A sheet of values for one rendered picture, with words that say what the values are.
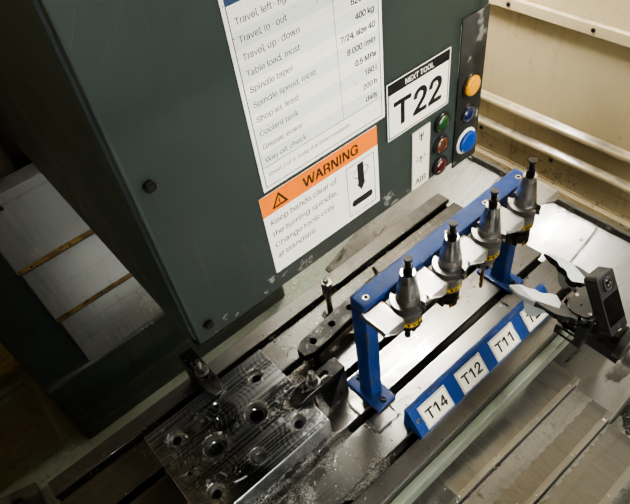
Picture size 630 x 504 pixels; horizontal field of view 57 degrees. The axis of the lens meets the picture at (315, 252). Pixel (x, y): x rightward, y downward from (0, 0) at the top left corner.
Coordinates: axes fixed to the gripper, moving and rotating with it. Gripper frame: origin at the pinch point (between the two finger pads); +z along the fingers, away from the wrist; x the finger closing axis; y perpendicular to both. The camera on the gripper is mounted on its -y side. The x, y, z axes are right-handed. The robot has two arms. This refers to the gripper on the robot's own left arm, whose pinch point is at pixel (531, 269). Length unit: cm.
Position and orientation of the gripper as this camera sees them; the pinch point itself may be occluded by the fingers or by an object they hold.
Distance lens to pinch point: 112.7
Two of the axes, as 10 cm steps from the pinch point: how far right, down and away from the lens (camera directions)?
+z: -6.5, -5.3, 5.4
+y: 0.9, 6.6, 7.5
